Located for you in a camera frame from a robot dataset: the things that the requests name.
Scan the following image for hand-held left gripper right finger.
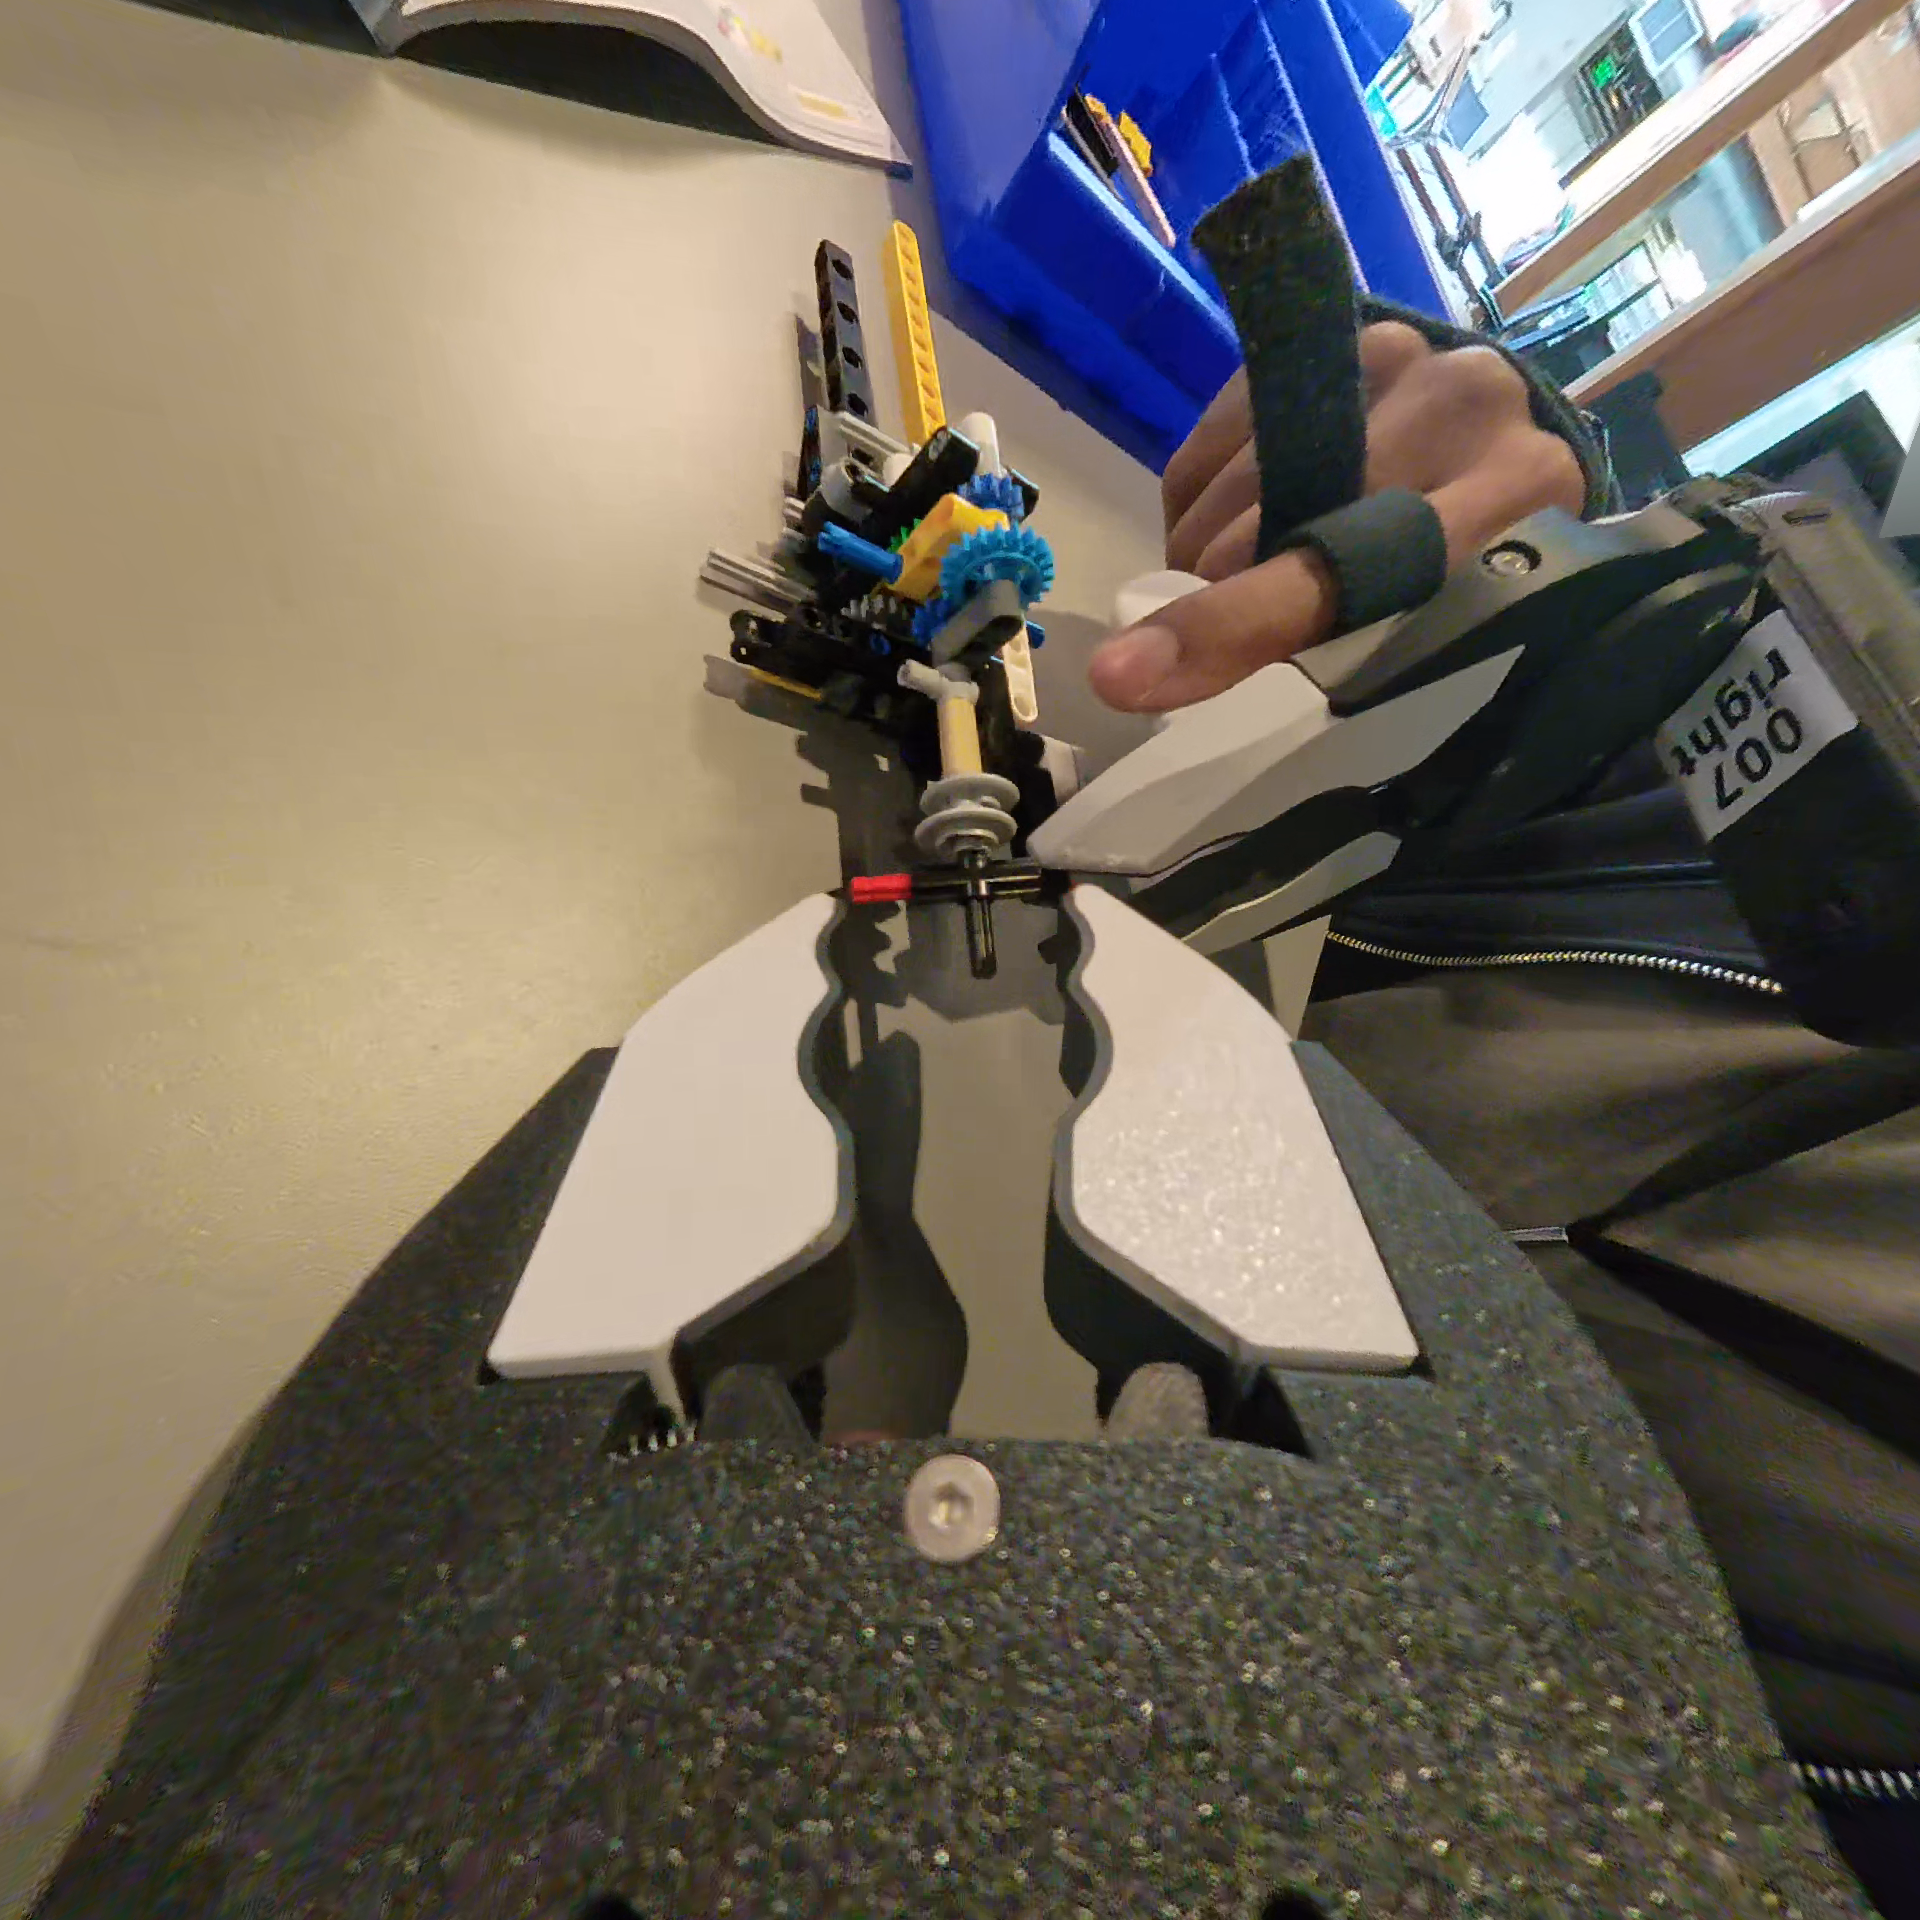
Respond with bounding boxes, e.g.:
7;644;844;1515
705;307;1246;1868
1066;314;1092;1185
1055;886;1422;1377

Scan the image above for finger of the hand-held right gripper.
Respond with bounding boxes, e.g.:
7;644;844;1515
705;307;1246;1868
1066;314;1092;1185
1126;830;1409;962
1026;644;1528;878

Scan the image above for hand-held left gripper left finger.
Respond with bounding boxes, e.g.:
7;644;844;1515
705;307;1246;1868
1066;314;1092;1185
484;889;860;1391

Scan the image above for multicoloured lego assembly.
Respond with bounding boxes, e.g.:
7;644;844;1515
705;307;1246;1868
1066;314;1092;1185
697;220;1087;982

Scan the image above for small yellow lego part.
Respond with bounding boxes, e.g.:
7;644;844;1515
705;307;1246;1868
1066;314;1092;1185
1066;90;1162;185

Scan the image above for lego instruction booklet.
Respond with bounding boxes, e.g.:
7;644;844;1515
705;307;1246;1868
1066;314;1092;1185
351;0;916;177

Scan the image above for person's right hand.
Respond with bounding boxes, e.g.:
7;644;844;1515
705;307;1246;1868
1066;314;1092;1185
1089;320;1588;714

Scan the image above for wooden shelf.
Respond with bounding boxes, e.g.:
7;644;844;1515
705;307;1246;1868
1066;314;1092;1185
1487;0;1920;454

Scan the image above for blue plastic bin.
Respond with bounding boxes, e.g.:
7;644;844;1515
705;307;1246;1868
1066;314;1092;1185
897;0;1490;475

